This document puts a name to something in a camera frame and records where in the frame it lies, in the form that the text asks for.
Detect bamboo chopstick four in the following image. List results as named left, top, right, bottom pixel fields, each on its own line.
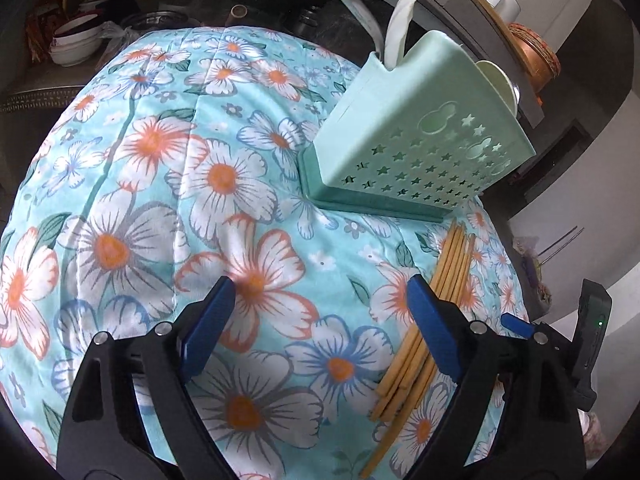
left=372, top=235, right=475, bottom=422

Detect bamboo chopstick two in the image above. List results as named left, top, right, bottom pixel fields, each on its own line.
left=358, top=231, right=476, bottom=480

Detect stack of white bowls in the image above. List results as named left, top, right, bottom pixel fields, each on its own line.
left=49, top=0, right=114, bottom=67

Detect green utensil holder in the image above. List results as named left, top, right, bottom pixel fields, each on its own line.
left=298, top=30, right=535, bottom=221

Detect bamboo chopstick three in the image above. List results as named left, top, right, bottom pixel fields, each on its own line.
left=370, top=221, right=465, bottom=420

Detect floral quilt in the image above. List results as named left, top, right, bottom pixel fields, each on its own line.
left=1, top=26, right=526, bottom=479

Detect white plastic rice spoon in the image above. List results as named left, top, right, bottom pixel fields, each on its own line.
left=383, top=0, right=418, bottom=70

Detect bamboo chopstick one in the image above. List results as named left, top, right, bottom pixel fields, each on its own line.
left=370, top=221, right=465, bottom=422

